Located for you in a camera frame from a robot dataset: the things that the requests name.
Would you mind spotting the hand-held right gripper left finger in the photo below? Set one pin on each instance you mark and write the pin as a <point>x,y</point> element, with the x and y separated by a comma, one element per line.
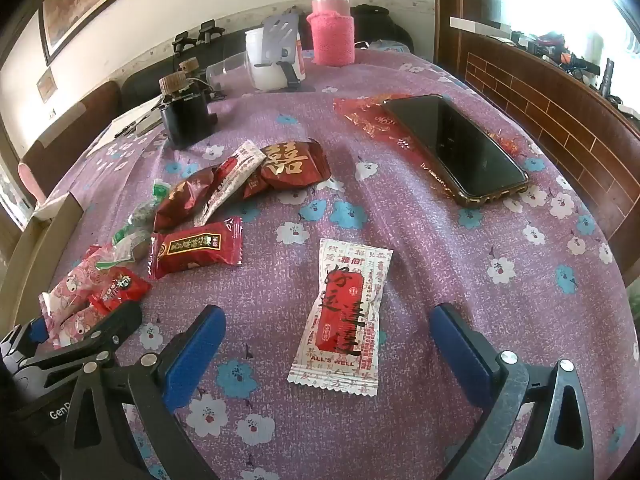
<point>192,355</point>

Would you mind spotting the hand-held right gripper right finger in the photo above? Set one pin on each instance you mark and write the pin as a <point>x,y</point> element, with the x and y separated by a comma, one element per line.
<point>462,355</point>

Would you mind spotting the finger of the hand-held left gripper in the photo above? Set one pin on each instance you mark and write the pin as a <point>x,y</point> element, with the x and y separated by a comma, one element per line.
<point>107,327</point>
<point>36,332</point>

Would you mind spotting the pink printed snack packet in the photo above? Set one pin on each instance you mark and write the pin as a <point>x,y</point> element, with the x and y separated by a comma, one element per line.
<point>75,327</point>
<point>72,282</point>

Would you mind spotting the dark red picture snack packet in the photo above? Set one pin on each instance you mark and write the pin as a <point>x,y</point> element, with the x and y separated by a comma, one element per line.
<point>182,200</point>

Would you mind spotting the small shiny red packet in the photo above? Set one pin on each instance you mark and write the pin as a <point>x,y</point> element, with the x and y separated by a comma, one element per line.
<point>256,187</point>

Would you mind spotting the small red round-logo packet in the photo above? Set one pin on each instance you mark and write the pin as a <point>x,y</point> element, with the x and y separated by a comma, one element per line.
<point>120,290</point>

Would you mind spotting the clear packet green edges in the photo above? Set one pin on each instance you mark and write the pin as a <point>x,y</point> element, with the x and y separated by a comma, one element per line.
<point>125,245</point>

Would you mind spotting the purple floral cloth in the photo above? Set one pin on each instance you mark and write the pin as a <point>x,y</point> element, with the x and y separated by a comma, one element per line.
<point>425,260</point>

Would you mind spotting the red packet black label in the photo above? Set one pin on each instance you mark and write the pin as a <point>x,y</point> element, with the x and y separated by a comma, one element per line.
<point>195,252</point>

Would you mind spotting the green white wrapped candy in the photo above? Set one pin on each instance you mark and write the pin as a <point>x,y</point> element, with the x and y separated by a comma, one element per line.
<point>161,194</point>

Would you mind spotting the pink object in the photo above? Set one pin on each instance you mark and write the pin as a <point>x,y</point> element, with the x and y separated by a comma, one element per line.
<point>29,175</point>

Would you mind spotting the narrow white red snack packet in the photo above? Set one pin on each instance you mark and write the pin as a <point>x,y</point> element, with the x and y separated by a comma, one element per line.
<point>235,170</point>

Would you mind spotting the white paper sheet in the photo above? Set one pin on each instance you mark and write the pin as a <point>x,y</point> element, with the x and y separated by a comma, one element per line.
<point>112,135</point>

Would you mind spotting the brown sofa section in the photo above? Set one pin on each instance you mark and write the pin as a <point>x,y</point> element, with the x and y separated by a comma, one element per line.
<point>70,135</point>

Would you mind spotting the black smartphone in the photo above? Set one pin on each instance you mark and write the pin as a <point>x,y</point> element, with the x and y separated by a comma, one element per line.
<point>455,145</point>

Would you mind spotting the notebook with pen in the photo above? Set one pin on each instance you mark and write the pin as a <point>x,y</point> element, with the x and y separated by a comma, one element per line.
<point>149,121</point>

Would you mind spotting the dark red packet gold character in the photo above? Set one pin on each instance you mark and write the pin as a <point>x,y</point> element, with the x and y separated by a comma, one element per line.
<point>295,162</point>

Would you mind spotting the large black cork-lid jar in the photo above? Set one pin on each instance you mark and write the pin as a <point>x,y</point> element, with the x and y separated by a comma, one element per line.
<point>185,115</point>

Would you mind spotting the black sofa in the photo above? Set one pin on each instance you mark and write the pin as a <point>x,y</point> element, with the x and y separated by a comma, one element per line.
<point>145,77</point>

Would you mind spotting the red plastic bag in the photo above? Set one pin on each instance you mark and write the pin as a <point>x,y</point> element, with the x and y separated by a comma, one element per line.
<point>365,115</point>

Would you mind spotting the wooden brick-pattern panel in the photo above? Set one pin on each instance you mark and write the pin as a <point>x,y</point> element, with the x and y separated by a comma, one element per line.
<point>550,110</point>

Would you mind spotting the small black cork-lid jar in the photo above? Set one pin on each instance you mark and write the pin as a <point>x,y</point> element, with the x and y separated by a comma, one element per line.
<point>189,66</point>

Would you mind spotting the clear plastic cup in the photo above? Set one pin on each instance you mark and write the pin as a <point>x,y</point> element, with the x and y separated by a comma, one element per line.
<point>225,72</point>

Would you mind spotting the white cup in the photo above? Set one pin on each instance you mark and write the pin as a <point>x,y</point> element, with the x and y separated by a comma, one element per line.
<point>265,74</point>

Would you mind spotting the windowsill clutter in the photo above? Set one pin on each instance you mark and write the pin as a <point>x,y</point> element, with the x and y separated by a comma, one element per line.
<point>565,52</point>

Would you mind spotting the grey phone stand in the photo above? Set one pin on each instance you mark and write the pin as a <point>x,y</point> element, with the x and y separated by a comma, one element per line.
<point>280,35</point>

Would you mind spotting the black bag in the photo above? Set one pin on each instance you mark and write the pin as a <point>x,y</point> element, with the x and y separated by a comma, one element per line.
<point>380,20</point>

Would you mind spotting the pink sleeved bottle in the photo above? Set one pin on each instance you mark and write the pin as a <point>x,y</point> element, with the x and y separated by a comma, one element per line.
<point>330,35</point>

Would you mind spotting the small wall frame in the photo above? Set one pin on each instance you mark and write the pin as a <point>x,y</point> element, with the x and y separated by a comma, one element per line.
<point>46,85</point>

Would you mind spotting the black clamp mount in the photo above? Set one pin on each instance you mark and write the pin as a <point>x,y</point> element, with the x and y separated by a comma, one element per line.
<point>207,30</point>
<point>182,42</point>

